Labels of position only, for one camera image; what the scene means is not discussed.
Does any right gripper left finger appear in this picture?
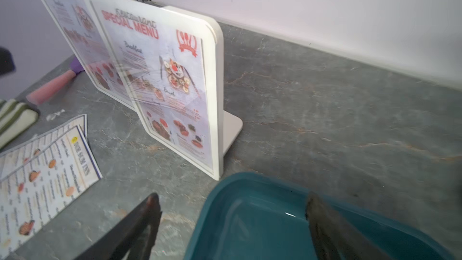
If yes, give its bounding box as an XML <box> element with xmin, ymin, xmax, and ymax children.
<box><xmin>77</xmin><ymin>193</ymin><xmax>162</xmax><ymax>260</ymax></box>

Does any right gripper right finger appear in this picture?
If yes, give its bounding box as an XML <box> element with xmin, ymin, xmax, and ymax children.
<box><xmin>305</xmin><ymin>191</ymin><xmax>391</xmax><ymax>260</ymax></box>

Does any dim sum menu sheet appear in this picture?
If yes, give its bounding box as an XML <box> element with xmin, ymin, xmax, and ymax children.
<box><xmin>1</xmin><ymin>114</ymin><xmax>88</xmax><ymax>180</ymax></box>

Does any white menu holder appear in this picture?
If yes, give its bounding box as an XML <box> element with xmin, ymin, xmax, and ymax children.
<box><xmin>23</xmin><ymin>0</ymin><xmax>138</xmax><ymax>111</ymax></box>
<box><xmin>84</xmin><ymin>0</ymin><xmax>243</xmax><ymax>180</ymax></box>

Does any teal plastic tray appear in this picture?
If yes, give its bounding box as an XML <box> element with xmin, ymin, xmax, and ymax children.
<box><xmin>185</xmin><ymin>173</ymin><xmax>452</xmax><ymax>260</ymax></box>

